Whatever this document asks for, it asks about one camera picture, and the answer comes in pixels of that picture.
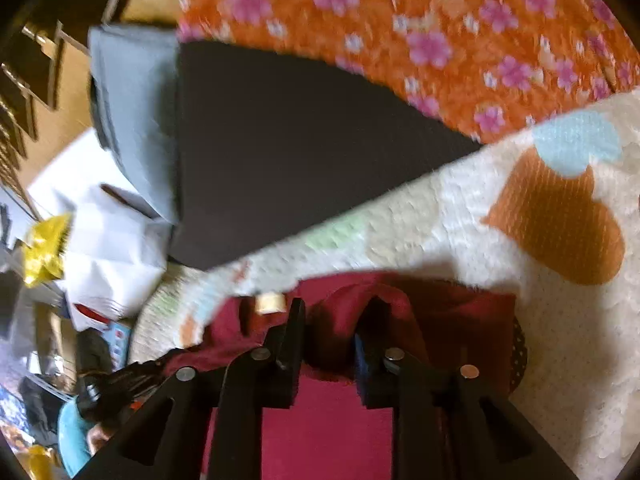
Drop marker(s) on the yellow plastic bag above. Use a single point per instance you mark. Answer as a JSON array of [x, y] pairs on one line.
[[44, 250]]

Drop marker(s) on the black fabric mat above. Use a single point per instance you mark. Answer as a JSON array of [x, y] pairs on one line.
[[271, 145]]

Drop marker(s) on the white heart-patterned quilt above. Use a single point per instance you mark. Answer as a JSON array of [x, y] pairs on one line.
[[550, 214]]

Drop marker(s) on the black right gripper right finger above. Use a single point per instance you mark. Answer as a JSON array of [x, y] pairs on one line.
[[445, 426]]

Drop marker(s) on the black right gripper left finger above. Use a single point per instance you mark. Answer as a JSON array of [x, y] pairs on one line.
[[208, 424]]

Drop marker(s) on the person's left hand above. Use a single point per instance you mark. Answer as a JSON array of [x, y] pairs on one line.
[[99, 435]]

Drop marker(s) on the orange floral bedsheet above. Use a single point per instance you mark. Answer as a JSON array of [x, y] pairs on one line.
[[486, 68]]

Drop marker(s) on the grey folded cloth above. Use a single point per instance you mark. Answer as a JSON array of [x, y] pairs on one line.
[[134, 107]]

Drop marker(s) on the blue colourful toy box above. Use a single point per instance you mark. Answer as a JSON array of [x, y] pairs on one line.
[[117, 336]]

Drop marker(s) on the maroon long-sleeve shirt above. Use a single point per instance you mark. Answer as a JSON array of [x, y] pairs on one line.
[[328, 433]]

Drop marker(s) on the white paper bag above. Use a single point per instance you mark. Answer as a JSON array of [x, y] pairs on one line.
[[114, 259]]

